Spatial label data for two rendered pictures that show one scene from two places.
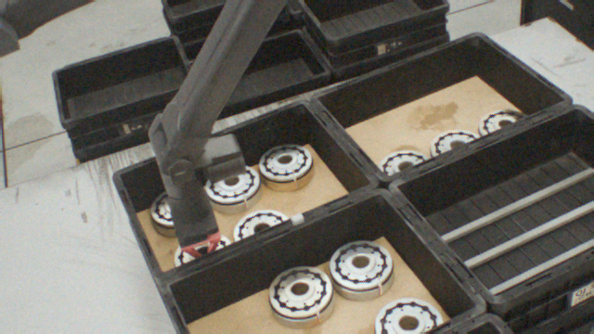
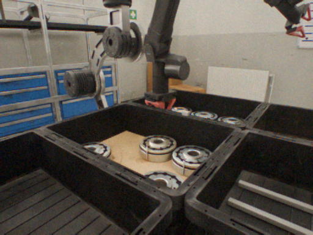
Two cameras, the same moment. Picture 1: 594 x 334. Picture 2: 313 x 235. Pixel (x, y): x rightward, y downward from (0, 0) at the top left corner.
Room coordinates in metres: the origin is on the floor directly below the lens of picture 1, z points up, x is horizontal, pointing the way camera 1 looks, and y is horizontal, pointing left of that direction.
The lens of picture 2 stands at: (0.50, -0.38, 1.11)
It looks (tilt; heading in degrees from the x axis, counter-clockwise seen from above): 20 degrees down; 56
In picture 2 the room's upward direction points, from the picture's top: straight up
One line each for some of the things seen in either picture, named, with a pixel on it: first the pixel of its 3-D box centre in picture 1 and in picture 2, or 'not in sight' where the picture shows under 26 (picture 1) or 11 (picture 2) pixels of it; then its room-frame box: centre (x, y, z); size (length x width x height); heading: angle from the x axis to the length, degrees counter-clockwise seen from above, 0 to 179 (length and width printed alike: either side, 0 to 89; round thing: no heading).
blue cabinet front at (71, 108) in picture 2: not in sight; (88, 91); (1.18, 2.06, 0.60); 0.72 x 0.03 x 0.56; 13
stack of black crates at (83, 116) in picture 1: (142, 135); not in sight; (1.95, 0.46, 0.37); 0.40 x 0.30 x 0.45; 103
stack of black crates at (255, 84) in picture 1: (264, 110); not in sight; (2.04, 0.07, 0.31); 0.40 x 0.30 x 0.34; 103
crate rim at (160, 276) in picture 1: (241, 184); (195, 104); (1.01, 0.10, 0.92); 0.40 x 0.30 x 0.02; 109
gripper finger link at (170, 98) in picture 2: not in sight; (162, 105); (0.92, 0.18, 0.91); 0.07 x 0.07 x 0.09; 12
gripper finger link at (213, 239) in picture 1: (200, 238); (158, 106); (0.90, 0.18, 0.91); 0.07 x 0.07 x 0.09; 12
